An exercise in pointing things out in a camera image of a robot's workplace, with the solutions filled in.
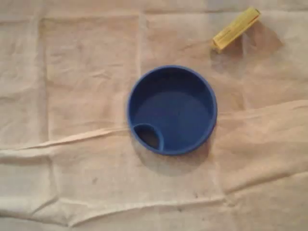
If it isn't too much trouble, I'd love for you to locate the blue round plastic bowl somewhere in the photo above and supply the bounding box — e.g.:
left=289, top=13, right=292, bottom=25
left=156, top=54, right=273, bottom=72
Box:
left=127, top=64, right=218, bottom=156

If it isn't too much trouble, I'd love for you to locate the white creased cloth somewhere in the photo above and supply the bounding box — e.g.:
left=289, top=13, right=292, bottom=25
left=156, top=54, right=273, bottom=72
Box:
left=0, top=0, right=308, bottom=231

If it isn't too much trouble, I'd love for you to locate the yellow rectangular packet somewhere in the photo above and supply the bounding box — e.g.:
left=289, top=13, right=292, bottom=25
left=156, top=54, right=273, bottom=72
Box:
left=212, top=6, right=261, bottom=51

